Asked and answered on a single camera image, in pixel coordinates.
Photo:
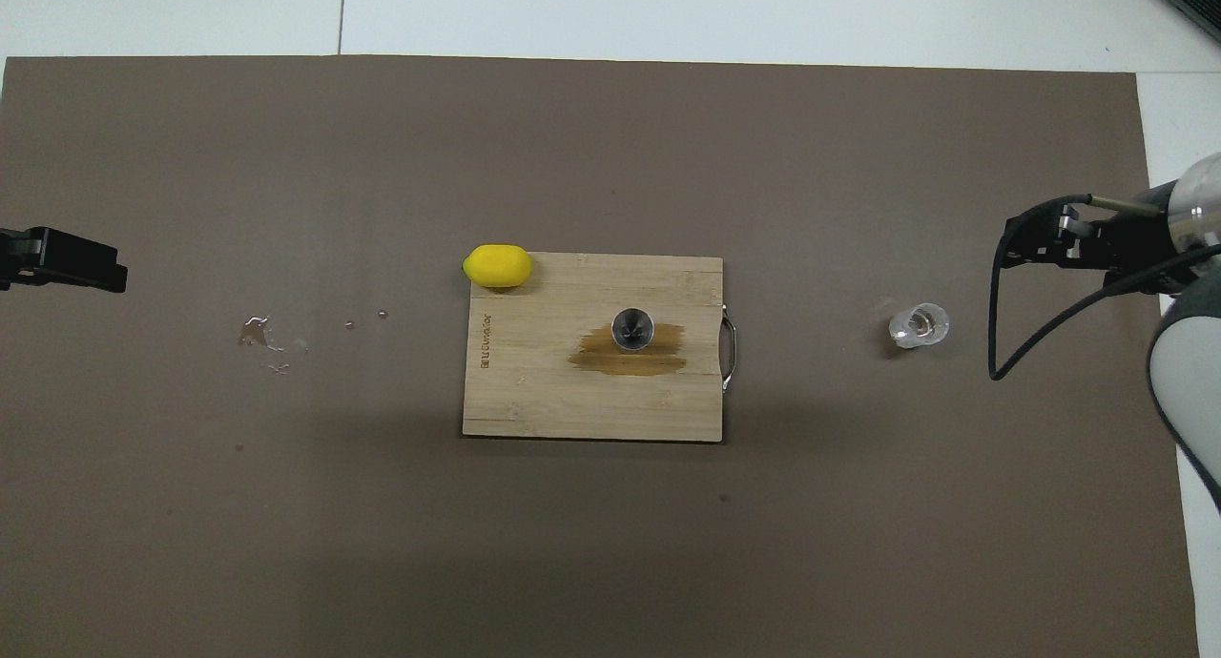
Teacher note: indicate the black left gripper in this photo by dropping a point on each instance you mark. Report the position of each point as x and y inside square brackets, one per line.
[14, 257]

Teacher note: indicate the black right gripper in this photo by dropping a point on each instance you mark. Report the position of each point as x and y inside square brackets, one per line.
[1135, 248]

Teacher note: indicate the clear glass cup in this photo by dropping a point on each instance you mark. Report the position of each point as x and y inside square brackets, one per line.
[920, 325]

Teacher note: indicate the metal jigger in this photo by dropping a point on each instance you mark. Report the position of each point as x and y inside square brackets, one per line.
[632, 330]

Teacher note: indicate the brown table mat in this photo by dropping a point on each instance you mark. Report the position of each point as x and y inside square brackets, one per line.
[286, 544]

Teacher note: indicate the yellow lemon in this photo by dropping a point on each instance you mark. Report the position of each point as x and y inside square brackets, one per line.
[498, 266]

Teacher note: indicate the wooden cutting board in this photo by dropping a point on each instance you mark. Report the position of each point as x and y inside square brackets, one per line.
[534, 391]

